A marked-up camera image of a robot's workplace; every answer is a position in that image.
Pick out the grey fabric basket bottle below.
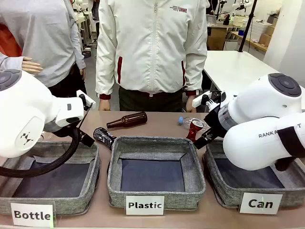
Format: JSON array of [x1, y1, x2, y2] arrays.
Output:
[[0, 140, 101, 217]]

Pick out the wooden workbench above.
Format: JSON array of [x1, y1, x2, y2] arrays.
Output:
[[230, 31, 268, 52]]

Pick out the mannequin in orange garment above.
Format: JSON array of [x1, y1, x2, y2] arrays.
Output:
[[0, 23, 24, 72]]

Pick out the mannequin in grey sweater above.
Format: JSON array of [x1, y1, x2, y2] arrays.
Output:
[[0, 0, 87, 98]]

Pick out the person right forearm white sleeve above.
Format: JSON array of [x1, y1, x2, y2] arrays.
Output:
[[95, 45, 118, 101]]

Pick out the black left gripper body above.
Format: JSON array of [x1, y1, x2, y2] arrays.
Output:
[[80, 130, 96, 148]]

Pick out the grey fabric basket can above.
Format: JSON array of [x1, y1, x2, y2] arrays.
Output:
[[203, 139, 305, 208]]

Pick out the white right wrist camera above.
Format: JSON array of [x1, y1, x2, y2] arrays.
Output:
[[192, 90, 213, 108]]

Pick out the brown glass bottle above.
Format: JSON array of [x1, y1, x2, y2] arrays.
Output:
[[106, 112, 148, 129]]

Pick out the large cardboard box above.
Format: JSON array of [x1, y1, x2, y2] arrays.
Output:
[[206, 28, 227, 51]]

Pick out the stacked small cardboard boxes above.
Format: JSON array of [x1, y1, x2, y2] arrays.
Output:
[[258, 16, 278, 46]]

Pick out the black tripod pole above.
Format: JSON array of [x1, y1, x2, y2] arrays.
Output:
[[238, 0, 258, 52]]

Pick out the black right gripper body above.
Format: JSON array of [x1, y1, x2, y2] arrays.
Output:
[[203, 104, 230, 144]]

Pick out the white label Plastic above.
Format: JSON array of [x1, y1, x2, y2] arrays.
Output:
[[125, 195, 165, 216]]

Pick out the small clear bottle blue cap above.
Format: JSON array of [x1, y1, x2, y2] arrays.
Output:
[[178, 116, 208, 131]]

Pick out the white background table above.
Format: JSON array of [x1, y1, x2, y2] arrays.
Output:
[[202, 50, 277, 96]]

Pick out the person right hand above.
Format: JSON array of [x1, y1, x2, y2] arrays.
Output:
[[98, 98, 112, 111]]

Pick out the grey fabric basket plastic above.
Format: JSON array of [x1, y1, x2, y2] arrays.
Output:
[[106, 135, 207, 211]]

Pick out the white label Bottle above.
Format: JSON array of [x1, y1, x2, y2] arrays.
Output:
[[10, 201, 56, 228]]

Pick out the white label Can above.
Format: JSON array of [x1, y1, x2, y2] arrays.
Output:
[[239, 192, 284, 215]]

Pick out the stack of white trays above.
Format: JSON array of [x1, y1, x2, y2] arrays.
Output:
[[250, 21, 270, 36]]

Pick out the person left forearm white sleeve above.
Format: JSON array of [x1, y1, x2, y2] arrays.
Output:
[[183, 45, 208, 97]]

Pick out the crushed black can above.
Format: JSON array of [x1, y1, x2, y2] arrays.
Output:
[[92, 127, 117, 150]]

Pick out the person left hand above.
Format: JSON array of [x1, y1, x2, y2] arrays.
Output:
[[185, 95, 197, 113]]

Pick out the crushed red can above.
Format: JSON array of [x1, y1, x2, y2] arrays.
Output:
[[185, 118, 204, 141]]

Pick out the person in white jacket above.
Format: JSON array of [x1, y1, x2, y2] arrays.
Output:
[[95, 0, 208, 113]]

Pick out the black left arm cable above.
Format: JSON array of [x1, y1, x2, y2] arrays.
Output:
[[0, 127, 82, 177]]

